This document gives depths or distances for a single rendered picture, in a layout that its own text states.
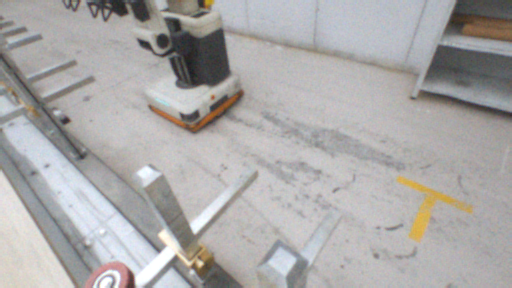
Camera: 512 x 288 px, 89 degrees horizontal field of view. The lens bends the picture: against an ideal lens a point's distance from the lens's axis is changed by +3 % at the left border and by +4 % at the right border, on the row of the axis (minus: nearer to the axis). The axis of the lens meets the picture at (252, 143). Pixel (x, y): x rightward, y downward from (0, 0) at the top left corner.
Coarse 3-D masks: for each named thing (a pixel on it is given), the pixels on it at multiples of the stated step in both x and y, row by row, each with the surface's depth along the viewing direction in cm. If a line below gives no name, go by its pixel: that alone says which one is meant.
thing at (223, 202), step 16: (240, 176) 72; (256, 176) 74; (224, 192) 68; (240, 192) 70; (208, 208) 65; (224, 208) 67; (192, 224) 62; (208, 224) 64; (160, 256) 57; (176, 256) 58; (144, 272) 55; (160, 272) 56
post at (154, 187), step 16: (144, 176) 38; (160, 176) 39; (144, 192) 39; (160, 192) 40; (160, 208) 42; (176, 208) 45; (176, 224) 47; (176, 240) 49; (192, 240) 53; (192, 256) 55; (208, 272) 64
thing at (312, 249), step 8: (328, 216) 59; (336, 216) 59; (320, 224) 57; (328, 224) 57; (336, 224) 58; (320, 232) 56; (328, 232) 56; (312, 240) 55; (320, 240) 55; (328, 240) 58; (304, 248) 54; (312, 248) 54; (320, 248) 54; (304, 256) 53; (312, 256) 53; (312, 264) 53
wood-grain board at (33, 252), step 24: (0, 168) 73; (0, 192) 66; (0, 216) 61; (24, 216) 60; (0, 240) 56; (24, 240) 55; (48, 240) 57; (0, 264) 52; (24, 264) 52; (48, 264) 51
